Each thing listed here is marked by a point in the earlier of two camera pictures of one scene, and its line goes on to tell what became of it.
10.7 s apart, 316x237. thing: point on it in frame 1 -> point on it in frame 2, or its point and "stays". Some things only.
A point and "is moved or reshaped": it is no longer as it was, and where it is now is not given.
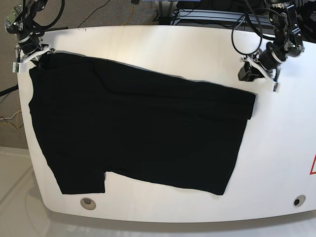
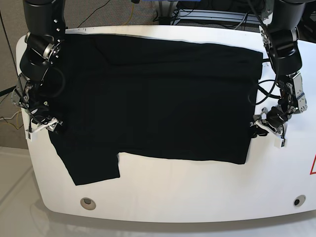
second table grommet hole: (88, 203) stays
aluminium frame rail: (242, 18) stays
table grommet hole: (299, 200) stays
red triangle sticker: (313, 172) stays
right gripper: (30, 43) -> (42, 116)
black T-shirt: (94, 116) is moved or reshaped
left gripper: (269, 59) -> (275, 117)
